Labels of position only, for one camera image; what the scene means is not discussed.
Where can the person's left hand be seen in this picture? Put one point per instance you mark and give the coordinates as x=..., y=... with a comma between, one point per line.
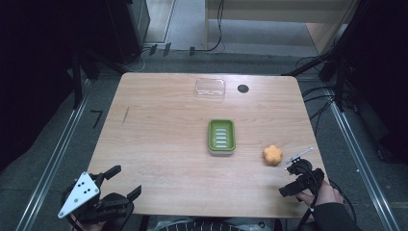
x=91, y=227

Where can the black power plug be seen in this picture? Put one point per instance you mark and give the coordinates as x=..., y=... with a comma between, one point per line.
x=166, y=49
x=153, y=49
x=191, y=51

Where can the person's right hand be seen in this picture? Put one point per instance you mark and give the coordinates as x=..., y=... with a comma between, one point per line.
x=324, y=193

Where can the black metal stand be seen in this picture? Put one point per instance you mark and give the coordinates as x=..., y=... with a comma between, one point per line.
x=77, y=80

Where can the black round table grommet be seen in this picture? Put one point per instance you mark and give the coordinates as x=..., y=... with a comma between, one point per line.
x=243, y=88

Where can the beige wooden furniture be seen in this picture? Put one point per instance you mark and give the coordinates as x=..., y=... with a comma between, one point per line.
x=272, y=8

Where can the clear plastic container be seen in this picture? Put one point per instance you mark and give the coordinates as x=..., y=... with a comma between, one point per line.
x=210, y=88

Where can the dark curtain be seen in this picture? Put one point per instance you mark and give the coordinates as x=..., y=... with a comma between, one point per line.
x=35, y=64
x=385, y=64

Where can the green soap dish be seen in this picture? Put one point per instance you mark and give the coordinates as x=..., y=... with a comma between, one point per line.
x=221, y=137

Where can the orange flower-shaped soap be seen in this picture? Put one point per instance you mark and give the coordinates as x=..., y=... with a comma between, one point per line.
x=272, y=155

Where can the black tripod stand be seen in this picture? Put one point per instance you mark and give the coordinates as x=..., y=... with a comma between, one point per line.
x=336, y=64

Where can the metal floor rail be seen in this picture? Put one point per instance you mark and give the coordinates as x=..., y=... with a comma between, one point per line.
x=362, y=166
x=53, y=159

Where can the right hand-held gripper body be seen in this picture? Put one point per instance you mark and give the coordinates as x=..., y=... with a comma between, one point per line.
x=304, y=174

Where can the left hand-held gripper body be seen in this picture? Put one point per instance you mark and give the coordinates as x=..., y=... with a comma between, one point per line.
x=80, y=194

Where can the black cabinet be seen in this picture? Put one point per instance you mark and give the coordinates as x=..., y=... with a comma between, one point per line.
x=128, y=29

